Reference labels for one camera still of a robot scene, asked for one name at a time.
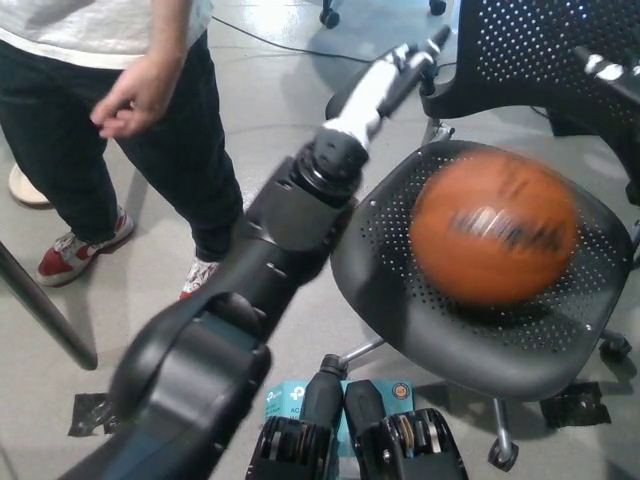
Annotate person grey shirt black trousers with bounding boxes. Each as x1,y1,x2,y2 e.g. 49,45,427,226
0,0,246,262

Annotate black slanted pole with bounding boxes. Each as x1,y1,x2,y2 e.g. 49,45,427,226
0,241,99,372

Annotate black tape patch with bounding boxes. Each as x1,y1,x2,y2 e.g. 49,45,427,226
68,392,122,437
538,381,612,430

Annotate black perforated chair seat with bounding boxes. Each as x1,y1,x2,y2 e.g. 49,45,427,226
329,139,636,402

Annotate person right red grey sneaker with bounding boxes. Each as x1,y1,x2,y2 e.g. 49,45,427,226
35,203,137,288

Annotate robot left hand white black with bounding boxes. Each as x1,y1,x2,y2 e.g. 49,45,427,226
321,24,452,151

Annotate white round disc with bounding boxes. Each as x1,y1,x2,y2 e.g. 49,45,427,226
8,163,52,208

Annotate person left red white sneaker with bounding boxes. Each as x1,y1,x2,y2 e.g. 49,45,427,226
178,256,222,302

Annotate black office chair caster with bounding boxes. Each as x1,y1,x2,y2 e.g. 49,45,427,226
319,0,342,29

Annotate black perforated chair backrest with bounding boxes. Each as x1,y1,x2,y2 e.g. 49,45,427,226
422,0,640,202

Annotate orange Wilson basketball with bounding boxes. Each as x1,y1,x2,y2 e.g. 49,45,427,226
408,148,581,308

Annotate robot body right black block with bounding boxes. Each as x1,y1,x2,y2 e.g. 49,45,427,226
342,379,469,480

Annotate thin black floor cable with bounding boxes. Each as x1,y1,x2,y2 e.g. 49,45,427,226
210,13,375,65

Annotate person left hand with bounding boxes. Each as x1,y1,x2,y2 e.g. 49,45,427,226
90,47,175,139

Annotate teal cardboard box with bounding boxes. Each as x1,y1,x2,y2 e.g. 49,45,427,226
263,378,417,480

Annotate black mesh office chair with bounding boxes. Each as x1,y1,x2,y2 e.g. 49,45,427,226
338,117,634,472

